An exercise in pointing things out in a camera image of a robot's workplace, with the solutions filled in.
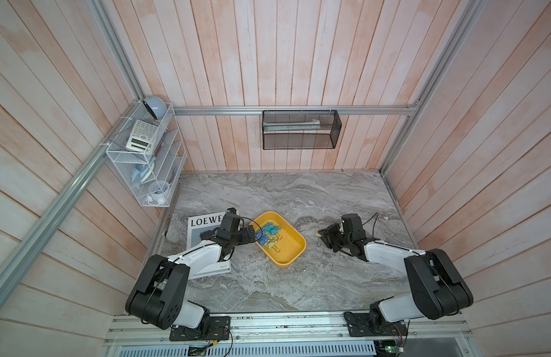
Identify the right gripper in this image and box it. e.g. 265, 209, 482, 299
317, 222, 352, 251

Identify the blue binder clip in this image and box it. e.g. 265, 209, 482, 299
259, 239, 277, 249
256, 232, 270, 245

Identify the LOEWE magazine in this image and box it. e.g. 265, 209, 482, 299
185, 210, 232, 280

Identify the yellow plastic storage box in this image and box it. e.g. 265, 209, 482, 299
253, 211, 307, 269

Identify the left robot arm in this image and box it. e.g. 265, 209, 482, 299
125, 208, 264, 333

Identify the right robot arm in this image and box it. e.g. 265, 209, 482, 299
317, 214, 474, 330

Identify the ruler in mesh basket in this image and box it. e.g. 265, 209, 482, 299
262, 120, 322, 132

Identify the white calculator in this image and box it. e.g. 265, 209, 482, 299
125, 120, 158, 156

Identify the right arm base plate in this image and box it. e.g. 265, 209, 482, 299
343, 310, 408, 337

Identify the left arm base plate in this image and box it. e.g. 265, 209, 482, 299
169, 316, 231, 342

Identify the aluminium front rail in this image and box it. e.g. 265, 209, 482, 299
103, 311, 473, 347

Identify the white wire wall shelf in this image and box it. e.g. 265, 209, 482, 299
106, 102, 188, 208

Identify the black mesh wall basket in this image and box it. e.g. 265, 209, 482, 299
262, 109, 342, 150

